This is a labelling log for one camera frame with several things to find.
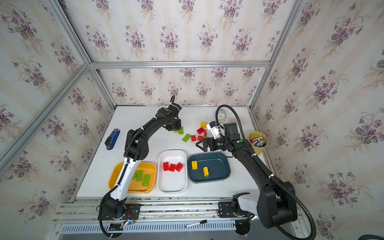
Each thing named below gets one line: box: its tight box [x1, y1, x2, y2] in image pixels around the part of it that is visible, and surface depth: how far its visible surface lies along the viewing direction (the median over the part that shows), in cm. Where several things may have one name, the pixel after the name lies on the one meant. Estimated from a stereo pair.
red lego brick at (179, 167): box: [175, 162, 184, 172], surface depth 88 cm
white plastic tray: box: [157, 150, 188, 194], surface depth 87 cm
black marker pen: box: [185, 219, 208, 228], surface depth 72 cm
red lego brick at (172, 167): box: [169, 163, 176, 172], surface depth 88 cm
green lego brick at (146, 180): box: [143, 174, 151, 187], surface depth 85 cm
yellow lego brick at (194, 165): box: [191, 160, 198, 170], surface depth 88 cm
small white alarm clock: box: [217, 108, 227, 124], surface depth 110 cm
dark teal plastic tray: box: [194, 152, 231, 184], surface depth 88 cm
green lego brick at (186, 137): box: [182, 133, 191, 143], surface depth 103 cm
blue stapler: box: [104, 128, 121, 151], surface depth 100 cm
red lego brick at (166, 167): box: [163, 162, 170, 171], surface depth 88 cm
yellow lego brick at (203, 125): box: [200, 122, 208, 129], surface depth 110 cm
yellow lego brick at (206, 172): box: [203, 166, 210, 177], surface depth 86 cm
